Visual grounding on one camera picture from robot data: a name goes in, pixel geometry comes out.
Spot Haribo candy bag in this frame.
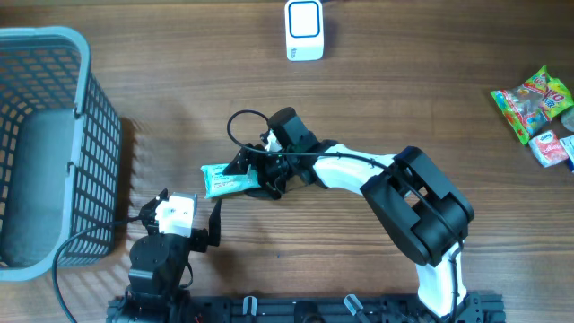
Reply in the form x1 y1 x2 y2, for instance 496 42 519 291
490 65 573 144

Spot white barcode scanner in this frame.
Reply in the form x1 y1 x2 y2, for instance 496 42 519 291
284 0 325 62

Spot black cable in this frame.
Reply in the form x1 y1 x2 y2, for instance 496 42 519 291
51 216 144 323
226 109 465 323

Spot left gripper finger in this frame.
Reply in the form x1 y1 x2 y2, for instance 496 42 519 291
208 199 222 247
139 188 168 215

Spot left black cable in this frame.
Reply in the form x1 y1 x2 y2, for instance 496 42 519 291
51 216 144 323

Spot white paper box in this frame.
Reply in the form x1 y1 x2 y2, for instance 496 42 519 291
560 135 574 173

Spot green lid spice jar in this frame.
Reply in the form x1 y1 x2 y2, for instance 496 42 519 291
561 107 574 132

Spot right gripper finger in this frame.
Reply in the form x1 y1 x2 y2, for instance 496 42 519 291
222 147 256 176
244 187 281 200

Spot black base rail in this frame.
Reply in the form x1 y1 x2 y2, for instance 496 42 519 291
106 293 507 323

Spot Kleenex tissue pack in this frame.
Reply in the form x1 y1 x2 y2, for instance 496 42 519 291
528 130 569 168

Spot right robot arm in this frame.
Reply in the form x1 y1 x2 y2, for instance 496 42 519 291
223 107 474 322

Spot grey plastic basket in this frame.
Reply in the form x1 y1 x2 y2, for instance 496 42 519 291
1 26 122 283

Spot teal wet wipes pack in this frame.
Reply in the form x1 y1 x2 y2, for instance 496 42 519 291
200 163 260 199

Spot right black cable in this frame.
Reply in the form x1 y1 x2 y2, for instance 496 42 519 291
226 109 465 323

